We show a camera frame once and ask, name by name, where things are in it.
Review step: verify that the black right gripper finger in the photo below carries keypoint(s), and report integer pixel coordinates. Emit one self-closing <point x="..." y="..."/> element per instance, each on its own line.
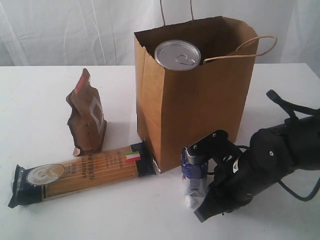
<point x="211" y="205"/>

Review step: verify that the white foam piece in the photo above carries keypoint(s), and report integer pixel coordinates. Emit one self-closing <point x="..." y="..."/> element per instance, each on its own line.
<point x="190" y="201"/>

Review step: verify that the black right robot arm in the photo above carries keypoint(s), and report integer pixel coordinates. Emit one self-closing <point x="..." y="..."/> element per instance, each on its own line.
<point x="280" y="150"/>

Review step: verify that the blue white milk carton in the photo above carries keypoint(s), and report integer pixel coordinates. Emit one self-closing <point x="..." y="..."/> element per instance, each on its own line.
<point x="194" y="173"/>

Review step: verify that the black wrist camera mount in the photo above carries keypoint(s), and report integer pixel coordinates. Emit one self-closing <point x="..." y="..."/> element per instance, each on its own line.
<point x="215" y="146"/>

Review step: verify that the brown coffee pouch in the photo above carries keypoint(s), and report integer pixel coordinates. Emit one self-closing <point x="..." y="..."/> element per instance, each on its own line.
<point x="87" y="123"/>

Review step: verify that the spaghetti pasta package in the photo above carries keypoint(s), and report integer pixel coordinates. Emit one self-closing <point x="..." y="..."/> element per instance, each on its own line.
<point x="49" y="181"/>

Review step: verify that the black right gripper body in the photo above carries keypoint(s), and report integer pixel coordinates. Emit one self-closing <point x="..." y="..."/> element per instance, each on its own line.
<point x="228" y="191"/>

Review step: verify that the silver pull-tab tin can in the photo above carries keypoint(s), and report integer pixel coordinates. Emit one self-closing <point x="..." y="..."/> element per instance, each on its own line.
<point x="177" y="55"/>

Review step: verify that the brown paper bag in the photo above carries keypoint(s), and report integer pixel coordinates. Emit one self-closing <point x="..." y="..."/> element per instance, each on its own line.
<point x="177" y="108"/>

